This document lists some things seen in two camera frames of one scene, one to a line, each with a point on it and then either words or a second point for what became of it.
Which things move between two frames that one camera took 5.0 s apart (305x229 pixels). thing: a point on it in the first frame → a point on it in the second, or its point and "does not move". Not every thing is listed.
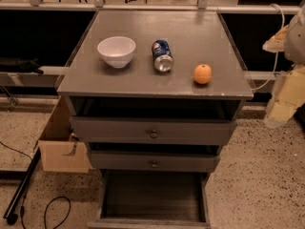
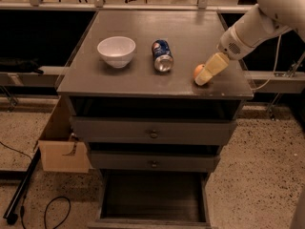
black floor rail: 10,216 does not move
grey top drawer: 152,131 does not move
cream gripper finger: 291,95 → 233,47
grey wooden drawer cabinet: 154,95 does not move
